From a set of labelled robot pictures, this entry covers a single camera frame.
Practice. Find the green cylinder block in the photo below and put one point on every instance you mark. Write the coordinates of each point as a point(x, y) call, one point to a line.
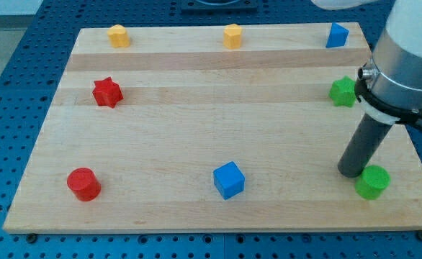
point(372, 182)

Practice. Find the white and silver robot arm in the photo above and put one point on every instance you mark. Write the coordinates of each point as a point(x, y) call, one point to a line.
point(389, 85)

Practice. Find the light wooden board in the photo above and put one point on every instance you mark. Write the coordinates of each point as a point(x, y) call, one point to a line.
point(190, 106)

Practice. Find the blue cube block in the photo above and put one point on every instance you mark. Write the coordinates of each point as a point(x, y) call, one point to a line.
point(229, 180)

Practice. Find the yellow hexagon block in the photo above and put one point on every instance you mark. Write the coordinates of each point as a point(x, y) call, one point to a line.
point(232, 36)

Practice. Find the red star block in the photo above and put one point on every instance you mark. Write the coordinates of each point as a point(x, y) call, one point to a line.
point(107, 93)

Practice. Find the yellow heart block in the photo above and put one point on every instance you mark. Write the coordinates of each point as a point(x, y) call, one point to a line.
point(118, 36)

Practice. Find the green star block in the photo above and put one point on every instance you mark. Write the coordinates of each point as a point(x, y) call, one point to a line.
point(342, 92)

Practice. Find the red cylinder block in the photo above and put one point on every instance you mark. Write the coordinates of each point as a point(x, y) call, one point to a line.
point(84, 184)

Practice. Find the blue triangular prism block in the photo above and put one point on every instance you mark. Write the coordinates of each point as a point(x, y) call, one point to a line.
point(337, 36)

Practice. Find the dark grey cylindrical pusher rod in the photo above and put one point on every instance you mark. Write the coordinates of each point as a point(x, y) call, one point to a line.
point(366, 139)

